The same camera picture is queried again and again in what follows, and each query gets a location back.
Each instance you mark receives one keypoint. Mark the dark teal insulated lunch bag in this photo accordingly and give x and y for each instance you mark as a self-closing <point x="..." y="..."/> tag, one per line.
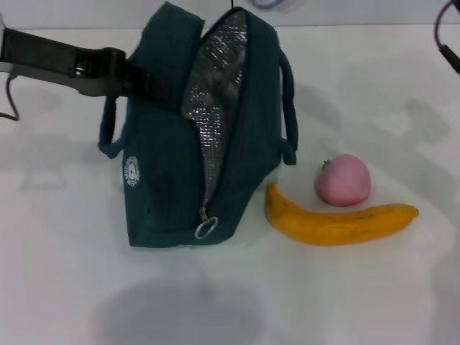
<point x="161" y="161"/>

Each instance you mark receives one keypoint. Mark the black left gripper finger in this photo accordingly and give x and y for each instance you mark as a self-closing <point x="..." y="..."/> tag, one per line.
<point x="151" y="86"/>

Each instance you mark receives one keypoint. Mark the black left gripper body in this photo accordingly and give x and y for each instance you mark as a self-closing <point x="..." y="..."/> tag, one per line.
<point x="54" y="61"/>

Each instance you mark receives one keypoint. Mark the yellow banana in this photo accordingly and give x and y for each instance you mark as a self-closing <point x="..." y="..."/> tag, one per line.
<point x="334" y="228"/>

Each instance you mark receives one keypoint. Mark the pink toy peach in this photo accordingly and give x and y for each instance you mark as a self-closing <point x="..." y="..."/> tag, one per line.
<point x="343" y="181"/>

